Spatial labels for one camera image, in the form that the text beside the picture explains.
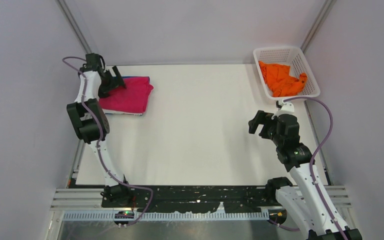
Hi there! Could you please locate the pink t shirt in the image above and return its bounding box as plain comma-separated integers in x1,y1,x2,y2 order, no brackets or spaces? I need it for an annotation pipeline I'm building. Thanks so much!
99,76,154,116

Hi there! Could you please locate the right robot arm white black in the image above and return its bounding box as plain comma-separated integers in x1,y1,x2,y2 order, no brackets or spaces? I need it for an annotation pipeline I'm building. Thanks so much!
248,110,363,240

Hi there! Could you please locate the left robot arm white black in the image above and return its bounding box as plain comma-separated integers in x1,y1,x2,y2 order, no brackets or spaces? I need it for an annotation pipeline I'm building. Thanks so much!
66,53,134,207

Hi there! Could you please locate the folded white t shirt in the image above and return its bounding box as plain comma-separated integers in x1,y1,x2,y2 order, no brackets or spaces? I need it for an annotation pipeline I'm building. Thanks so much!
103,109,144,116

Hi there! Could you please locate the orange t shirt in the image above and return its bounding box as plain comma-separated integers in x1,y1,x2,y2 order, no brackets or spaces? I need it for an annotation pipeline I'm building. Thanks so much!
258,61,308,98

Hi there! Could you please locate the white plastic basket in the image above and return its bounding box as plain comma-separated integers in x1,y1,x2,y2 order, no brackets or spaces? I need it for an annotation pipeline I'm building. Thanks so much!
253,46,321,102

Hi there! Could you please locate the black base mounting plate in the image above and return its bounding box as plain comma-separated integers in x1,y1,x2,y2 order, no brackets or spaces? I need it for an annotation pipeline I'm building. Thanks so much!
100,185,281,214

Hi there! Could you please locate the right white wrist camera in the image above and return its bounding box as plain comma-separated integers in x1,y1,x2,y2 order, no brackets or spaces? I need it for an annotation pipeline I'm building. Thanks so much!
273,100,295,117

